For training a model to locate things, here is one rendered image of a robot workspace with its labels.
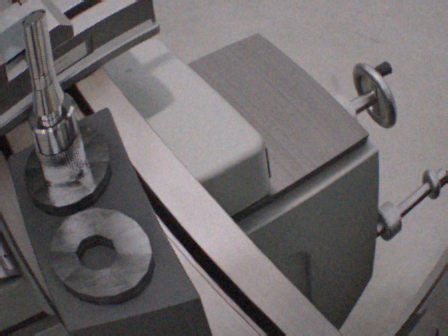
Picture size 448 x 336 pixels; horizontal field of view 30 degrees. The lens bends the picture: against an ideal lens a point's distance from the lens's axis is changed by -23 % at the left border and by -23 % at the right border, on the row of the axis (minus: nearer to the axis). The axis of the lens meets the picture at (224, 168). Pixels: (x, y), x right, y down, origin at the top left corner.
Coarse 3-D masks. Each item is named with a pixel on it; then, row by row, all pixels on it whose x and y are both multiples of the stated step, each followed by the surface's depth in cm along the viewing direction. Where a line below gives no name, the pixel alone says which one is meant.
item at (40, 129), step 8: (64, 96) 74; (64, 104) 74; (72, 104) 74; (32, 112) 74; (64, 112) 73; (72, 112) 73; (32, 120) 73; (40, 120) 73; (48, 120) 73; (56, 120) 73; (64, 120) 73; (72, 120) 74; (32, 128) 73; (40, 128) 72; (48, 128) 72; (56, 128) 72; (64, 128) 73; (40, 136) 72; (48, 136) 72; (56, 136) 73
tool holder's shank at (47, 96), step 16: (32, 16) 66; (32, 32) 65; (48, 32) 67; (32, 48) 67; (48, 48) 68; (32, 64) 68; (48, 64) 69; (32, 80) 70; (48, 80) 70; (32, 96) 71; (48, 96) 71; (48, 112) 72
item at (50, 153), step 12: (72, 132) 74; (36, 144) 74; (48, 144) 73; (60, 144) 73; (72, 144) 75; (48, 156) 74; (60, 156) 74; (72, 156) 75; (84, 156) 78; (48, 168) 75; (60, 168) 75; (72, 168) 76; (84, 168) 78; (48, 180) 77; (60, 180) 76; (72, 180) 77
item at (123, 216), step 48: (96, 144) 79; (48, 192) 76; (96, 192) 77; (144, 192) 77; (48, 240) 75; (96, 240) 73; (144, 240) 72; (48, 288) 71; (96, 288) 69; (144, 288) 71; (192, 288) 70
